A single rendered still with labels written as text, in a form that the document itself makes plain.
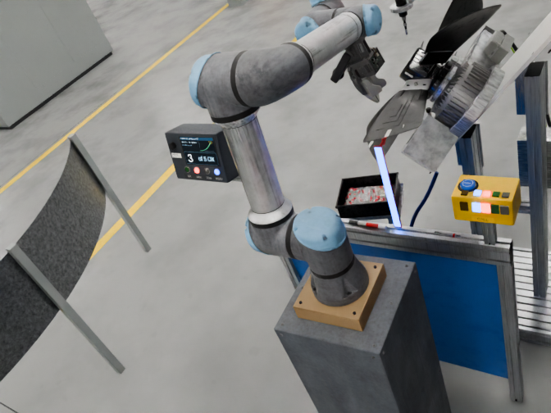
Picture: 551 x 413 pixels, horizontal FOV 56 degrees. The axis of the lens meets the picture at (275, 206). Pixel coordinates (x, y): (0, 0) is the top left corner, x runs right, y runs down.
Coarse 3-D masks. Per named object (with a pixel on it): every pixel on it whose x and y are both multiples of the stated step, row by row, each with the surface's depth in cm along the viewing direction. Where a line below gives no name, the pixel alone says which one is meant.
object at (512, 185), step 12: (480, 180) 145; (492, 180) 143; (504, 180) 142; (516, 180) 140; (456, 192) 145; (492, 192) 140; (516, 192) 138; (456, 204) 145; (468, 204) 143; (480, 204) 141; (504, 204) 137; (516, 204) 140; (456, 216) 148; (468, 216) 146; (480, 216) 144; (492, 216) 142; (504, 216) 140; (516, 216) 141
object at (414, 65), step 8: (416, 56) 174; (408, 64) 174; (416, 64) 174; (424, 64) 173; (432, 64) 173; (448, 64) 173; (408, 72) 175; (416, 72) 174; (424, 72) 174; (432, 72) 174; (440, 72) 173; (448, 72) 172; (432, 80) 175; (440, 80) 172; (432, 88) 174
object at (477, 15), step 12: (480, 12) 147; (492, 12) 150; (456, 24) 148; (468, 24) 152; (480, 24) 155; (432, 36) 148; (444, 36) 156; (456, 36) 158; (468, 36) 160; (432, 48) 164; (444, 48) 166; (456, 48) 167
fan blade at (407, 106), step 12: (396, 96) 173; (408, 96) 170; (420, 96) 167; (384, 108) 173; (396, 108) 168; (408, 108) 165; (420, 108) 162; (384, 120) 168; (396, 120) 163; (408, 120) 160; (420, 120) 156; (372, 132) 169; (384, 132) 164; (396, 132) 159
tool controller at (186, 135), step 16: (176, 128) 196; (192, 128) 192; (208, 128) 187; (176, 144) 193; (192, 144) 188; (208, 144) 183; (224, 144) 183; (176, 160) 197; (208, 160) 187; (224, 160) 184; (192, 176) 196; (208, 176) 191; (224, 176) 186
